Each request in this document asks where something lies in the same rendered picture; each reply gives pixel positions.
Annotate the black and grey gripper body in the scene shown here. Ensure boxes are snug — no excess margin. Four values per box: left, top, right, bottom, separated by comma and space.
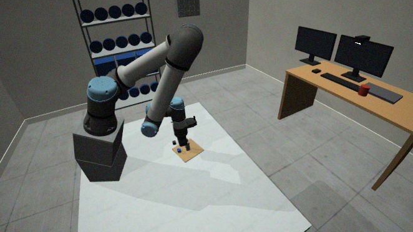
171, 116, 197, 147

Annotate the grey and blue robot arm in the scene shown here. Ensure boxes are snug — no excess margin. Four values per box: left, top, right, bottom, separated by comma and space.
83, 24, 203, 137

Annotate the tan mat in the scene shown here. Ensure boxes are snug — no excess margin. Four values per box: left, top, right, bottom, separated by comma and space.
172, 138, 204, 163

